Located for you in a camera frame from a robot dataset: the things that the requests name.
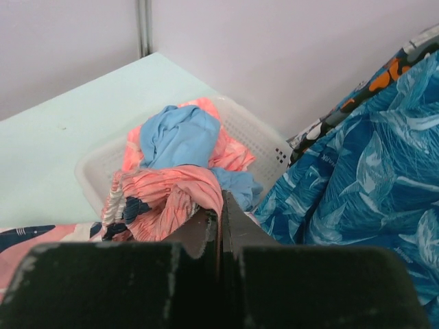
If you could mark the aluminium corner post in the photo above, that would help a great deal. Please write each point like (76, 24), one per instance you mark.
(144, 18)

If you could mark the pink shark print shorts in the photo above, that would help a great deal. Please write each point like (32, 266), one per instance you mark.
(144, 205)

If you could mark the blue shark print shorts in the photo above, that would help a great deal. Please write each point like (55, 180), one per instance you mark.
(373, 180)

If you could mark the light blue garment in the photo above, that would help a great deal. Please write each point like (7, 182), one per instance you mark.
(241, 184)

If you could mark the white plastic laundry basket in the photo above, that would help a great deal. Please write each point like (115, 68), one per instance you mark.
(95, 170)

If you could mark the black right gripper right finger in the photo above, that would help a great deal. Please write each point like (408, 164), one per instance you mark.
(269, 285)

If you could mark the orange black patterned shorts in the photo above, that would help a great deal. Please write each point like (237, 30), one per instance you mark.
(412, 52)

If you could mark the coral pink garment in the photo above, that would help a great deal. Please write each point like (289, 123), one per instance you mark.
(190, 133)

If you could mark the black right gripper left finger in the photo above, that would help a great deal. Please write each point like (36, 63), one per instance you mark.
(170, 284)

